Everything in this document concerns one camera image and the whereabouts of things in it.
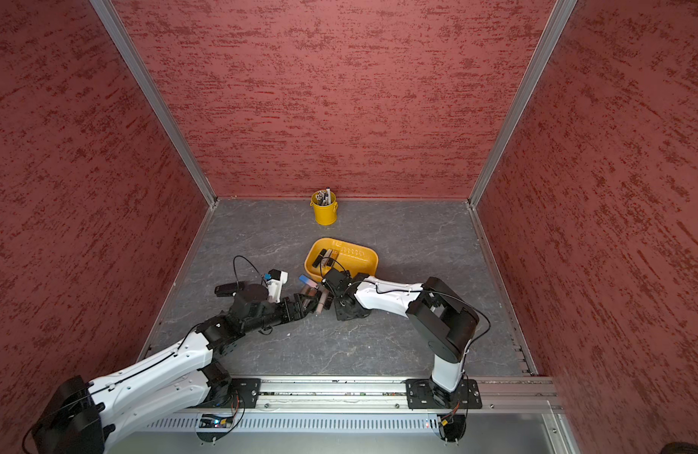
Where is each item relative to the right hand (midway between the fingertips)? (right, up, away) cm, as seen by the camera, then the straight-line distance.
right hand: (350, 317), depth 89 cm
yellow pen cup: (-11, +34, +21) cm, 41 cm away
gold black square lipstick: (-7, +18, +12) cm, 22 cm away
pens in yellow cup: (-10, +40, +11) cm, 43 cm away
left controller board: (-36, -22, -17) cm, 45 cm away
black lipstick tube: (-12, +18, +11) cm, 24 cm away
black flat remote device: (-40, +9, +1) cm, 41 cm away
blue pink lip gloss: (-16, +11, +6) cm, 20 cm away
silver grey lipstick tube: (-9, +18, +12) cm, 23 cm away
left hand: (-12, +6, -10) cm, 16 cm away
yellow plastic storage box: (0, +18, +14) cm, 23 cm away
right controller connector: (+27, -23, -17) cm, 39 cm away
